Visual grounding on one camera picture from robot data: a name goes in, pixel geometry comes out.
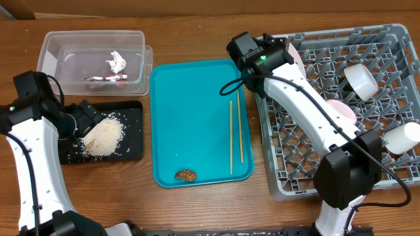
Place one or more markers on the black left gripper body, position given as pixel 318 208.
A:
pixel 84 120

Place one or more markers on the white round plate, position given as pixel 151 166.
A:
pixel 297 59

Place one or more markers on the red snack wrapper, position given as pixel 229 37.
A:
pixel 108 78

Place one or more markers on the wooden chopstick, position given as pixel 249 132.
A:
pixel 240 126
pixel 231 136

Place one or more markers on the white napkin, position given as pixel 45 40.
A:
pixel 117 64

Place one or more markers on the grey bowl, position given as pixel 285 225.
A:
pixel 362 81

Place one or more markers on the beige bowl with crumbs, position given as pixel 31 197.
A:
pixel 344 110

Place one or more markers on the brown food scrap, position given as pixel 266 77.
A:
pixel 186 175

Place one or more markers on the white paper cup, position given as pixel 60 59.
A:
pixel 400 139

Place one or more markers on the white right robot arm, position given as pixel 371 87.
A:
pixel 349 158

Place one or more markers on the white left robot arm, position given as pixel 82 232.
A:
pixel 45 207

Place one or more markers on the grey dishwasher rack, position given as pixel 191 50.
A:
pixel 388 53

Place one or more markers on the pile of rice crumbs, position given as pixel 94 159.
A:
pixel 104 139

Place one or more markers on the black rectangular tray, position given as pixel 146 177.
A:
pixel 131 147

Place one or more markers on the clear plastic bin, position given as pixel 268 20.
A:
pixel 69 56

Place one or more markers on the teal plastic tray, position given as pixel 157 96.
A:
pixel 190 127

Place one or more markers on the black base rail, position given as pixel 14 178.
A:
pixel 129 228

